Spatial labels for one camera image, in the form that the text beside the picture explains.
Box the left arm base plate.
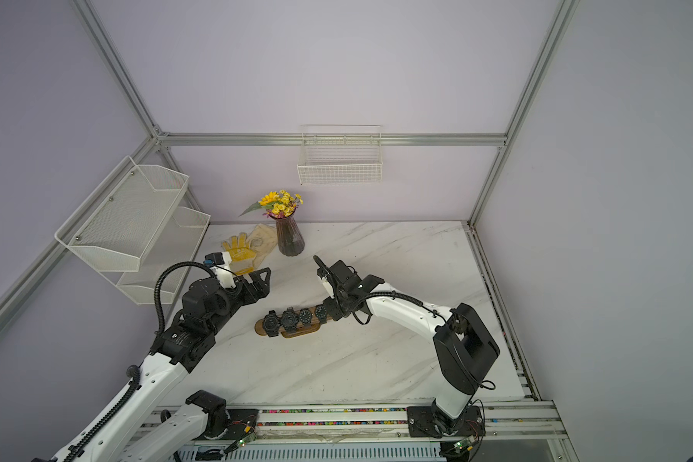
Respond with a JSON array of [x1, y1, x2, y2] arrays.
[[203, 408, 259, 441]]

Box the white wire wall basket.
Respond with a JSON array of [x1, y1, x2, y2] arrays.
[[296, 124, 383, 187]]

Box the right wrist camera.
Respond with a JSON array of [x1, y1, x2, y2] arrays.
[[313, 255, 335, 298]]

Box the aluminium frame rail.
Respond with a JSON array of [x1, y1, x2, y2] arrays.
[[158, 133, 507, 147]]

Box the yellow artificial flowers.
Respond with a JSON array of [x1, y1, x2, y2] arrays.
[[242, 190, 304, 219]]

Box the black analog dark-dial watch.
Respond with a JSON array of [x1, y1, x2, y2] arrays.
[[314, 304, 328, 325]]

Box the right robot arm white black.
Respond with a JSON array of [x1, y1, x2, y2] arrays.
[[314, 256, 501, 423]]

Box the white mesh lower shelf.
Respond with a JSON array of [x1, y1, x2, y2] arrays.
[[115, 206, 210, 305]]

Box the wooden watch stand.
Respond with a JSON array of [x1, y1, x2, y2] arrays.
[[254, 305, 331, 339]]

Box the purple glass vase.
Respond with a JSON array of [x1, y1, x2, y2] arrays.
[[275, 215, 305, 257]]

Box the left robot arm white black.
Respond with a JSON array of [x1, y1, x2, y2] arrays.
[[52, 253, 271, 461]]

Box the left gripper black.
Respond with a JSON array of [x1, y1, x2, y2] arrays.
[[208, 268, 270, 337]]

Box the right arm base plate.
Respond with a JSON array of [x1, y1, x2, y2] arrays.
[[406, 404, 485, 439]]

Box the black digital watch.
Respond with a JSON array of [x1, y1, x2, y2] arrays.
[[280, 307, 300, 333], [262, 310, 280, 338]]

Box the yellow white work glove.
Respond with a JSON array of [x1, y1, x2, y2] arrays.
[[221, 233, 257, 275]]

